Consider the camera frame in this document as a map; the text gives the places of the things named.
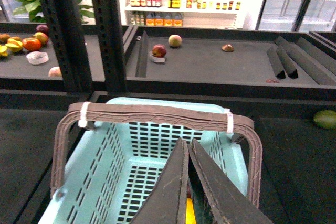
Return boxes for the red apple on ring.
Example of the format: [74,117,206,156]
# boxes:
[152,44,167,58]

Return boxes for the orange fruit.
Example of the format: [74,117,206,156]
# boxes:
[22,37,42,52]

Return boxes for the green fruit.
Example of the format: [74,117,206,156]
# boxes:
[313,110,335,130]

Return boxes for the light blue plastic basket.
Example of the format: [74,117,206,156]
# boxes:
[40,104,248,223]

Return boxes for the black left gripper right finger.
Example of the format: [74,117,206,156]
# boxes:
[188,140,272,223]

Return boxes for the glass door refrigerator cabinet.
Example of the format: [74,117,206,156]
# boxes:
[256,0,335,32]

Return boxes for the yellow lemon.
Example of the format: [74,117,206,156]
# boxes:
[185,198,196,224]

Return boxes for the brown basket handle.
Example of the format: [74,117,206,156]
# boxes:
[50,102,263,207]

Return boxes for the black shelf upright post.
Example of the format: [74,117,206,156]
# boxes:
[47,0,127,92]

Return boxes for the green red apple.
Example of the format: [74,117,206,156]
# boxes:
[168,35,182,48]

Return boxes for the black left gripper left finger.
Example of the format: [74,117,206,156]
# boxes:
[131,138,189,223]

